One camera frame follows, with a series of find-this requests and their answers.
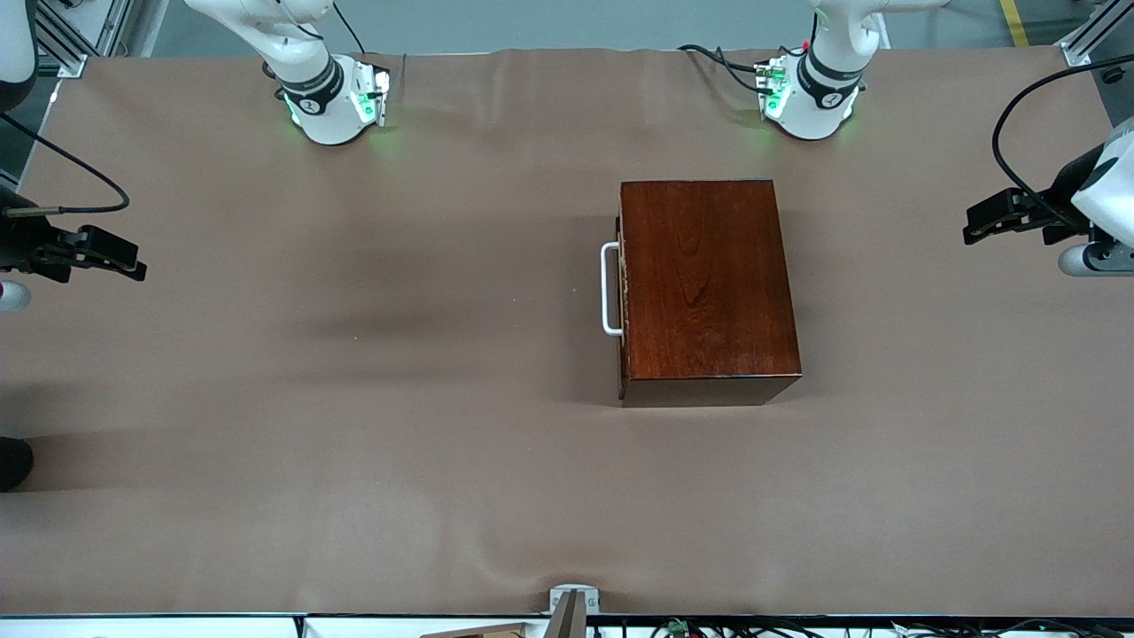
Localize brown table cloth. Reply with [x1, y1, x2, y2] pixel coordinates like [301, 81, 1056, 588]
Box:
[0, 46, 1134, 619]

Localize dark red wooden cabinet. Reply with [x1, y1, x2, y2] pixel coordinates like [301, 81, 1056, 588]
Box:
[617, 180, 804, 408]

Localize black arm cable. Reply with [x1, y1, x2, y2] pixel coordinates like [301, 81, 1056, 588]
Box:
[991, 53, 1134, 233]
[0, 113, 132, 217]

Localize black base cable bundle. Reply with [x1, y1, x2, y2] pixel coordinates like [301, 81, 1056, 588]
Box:
[677, 43, 773, 97]

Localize light wooden plank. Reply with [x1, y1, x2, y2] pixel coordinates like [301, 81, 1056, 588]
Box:
[418, 622, 534, 638]

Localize thin black base cable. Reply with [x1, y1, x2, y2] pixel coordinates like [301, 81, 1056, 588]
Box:
[331, 0, 368, 56]

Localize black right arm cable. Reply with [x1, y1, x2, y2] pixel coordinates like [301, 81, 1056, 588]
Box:
[0, 113, 132, 217]

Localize metal clamp bracket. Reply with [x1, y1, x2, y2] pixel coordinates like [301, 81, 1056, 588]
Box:
[548, 584, 601, 638]

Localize light wood drawer white handle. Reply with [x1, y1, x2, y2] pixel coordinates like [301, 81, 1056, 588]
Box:
[601, 217, 630, 400]

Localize aluminium profile frame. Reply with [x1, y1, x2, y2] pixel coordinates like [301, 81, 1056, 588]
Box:
[1056, 0, 1134, 68]
[16, 0, 136, 80]

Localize yellow floor tape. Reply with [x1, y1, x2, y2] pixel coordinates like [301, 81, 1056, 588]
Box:
[999, 0, 1034, 49]

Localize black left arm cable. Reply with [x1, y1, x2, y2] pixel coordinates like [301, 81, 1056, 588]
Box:
[991, 53, 1134, 233]

